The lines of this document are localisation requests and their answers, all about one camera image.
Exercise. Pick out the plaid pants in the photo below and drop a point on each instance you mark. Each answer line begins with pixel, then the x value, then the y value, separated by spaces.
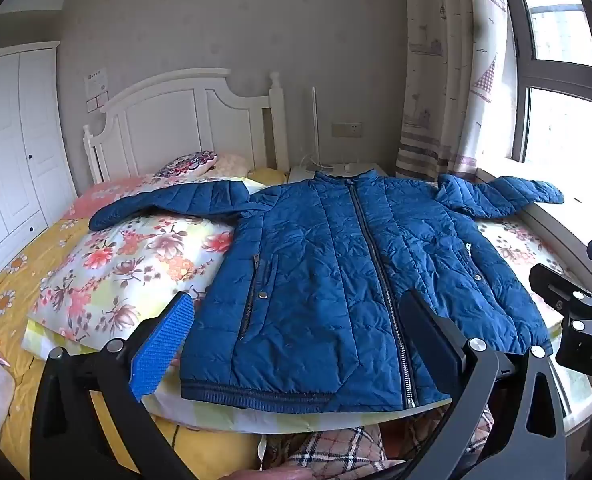
pixel 326 452

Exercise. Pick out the floral quilt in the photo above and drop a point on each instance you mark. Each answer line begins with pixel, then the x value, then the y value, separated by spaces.
pixel 125 260

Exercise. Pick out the yellow bed sheet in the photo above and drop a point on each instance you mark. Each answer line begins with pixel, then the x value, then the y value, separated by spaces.
pixel 20 270

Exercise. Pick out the printed curtain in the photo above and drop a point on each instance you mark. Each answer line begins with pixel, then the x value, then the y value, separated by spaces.
pixel 436 60

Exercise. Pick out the patterned round pillow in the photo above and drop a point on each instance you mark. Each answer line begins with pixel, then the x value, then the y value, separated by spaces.
pixel 185 165

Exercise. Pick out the white wardrobe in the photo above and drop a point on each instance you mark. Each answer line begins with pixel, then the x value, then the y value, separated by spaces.
pixel 5 135

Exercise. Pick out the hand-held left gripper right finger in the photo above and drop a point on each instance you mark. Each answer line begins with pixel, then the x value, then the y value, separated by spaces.
pixel 433 340

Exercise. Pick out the white wall notice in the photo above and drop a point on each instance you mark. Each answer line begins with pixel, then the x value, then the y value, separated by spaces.
pixel 96 82

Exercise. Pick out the white nightstand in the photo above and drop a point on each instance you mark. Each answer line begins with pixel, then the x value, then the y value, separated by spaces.
pixel 361 167

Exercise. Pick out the white bed headboard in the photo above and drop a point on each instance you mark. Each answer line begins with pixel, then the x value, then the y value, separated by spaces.
pixel 175 125

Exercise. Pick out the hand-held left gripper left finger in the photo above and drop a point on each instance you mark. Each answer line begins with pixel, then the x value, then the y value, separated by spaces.
pixel 163 345

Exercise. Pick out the cream pillow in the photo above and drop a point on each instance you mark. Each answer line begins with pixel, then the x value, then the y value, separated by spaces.
pixel 233 162

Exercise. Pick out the pink floral pillow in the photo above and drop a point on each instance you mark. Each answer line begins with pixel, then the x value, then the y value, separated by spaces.
pixel 105 192

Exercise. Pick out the blue quilted jacket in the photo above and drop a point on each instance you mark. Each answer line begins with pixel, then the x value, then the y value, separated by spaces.
pixel 326 260

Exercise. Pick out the slim white lamp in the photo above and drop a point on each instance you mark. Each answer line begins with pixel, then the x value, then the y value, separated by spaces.
pixel 315 125

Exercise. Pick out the dark framed window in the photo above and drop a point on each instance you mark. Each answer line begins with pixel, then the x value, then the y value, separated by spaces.
pixel 566 125

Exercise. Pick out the wall socket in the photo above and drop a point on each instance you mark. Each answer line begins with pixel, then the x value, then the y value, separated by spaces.
pixel 347 130

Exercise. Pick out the wall switch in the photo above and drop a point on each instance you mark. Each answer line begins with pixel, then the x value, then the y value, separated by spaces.
pixel 98 104

